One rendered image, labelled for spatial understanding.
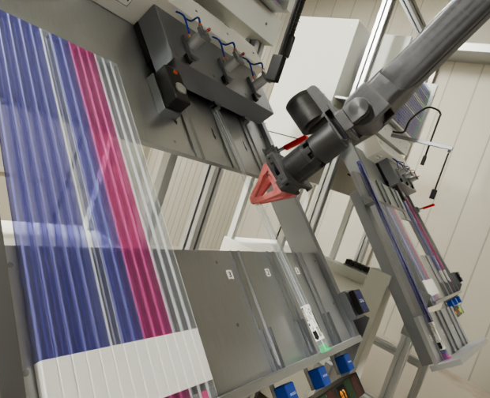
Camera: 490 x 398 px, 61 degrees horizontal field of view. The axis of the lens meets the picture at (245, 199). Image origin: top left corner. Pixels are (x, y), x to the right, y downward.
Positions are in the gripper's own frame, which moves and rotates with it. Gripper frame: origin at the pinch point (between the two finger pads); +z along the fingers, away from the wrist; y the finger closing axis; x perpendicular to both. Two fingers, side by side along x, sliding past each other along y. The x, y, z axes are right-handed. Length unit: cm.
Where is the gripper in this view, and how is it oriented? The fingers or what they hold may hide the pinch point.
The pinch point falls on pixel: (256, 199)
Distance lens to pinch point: 78.2
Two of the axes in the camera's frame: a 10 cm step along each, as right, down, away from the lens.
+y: -5.5, -1.1, -8.3
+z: -7.1, 5.8, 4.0
